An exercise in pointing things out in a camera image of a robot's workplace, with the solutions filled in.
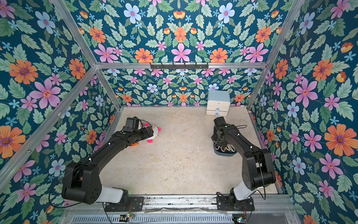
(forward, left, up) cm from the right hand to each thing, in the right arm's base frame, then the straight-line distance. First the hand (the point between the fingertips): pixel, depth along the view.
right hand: (216, 139), depth 91 cm
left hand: (+1, +44, +6) cm, 44 cm away
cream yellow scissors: (-4, -8, -3) cm, 10 cm away
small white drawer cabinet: (+29, -3, +6) cm, 30 cm away
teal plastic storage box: (-8, -2, -3) cm, 8 cm away
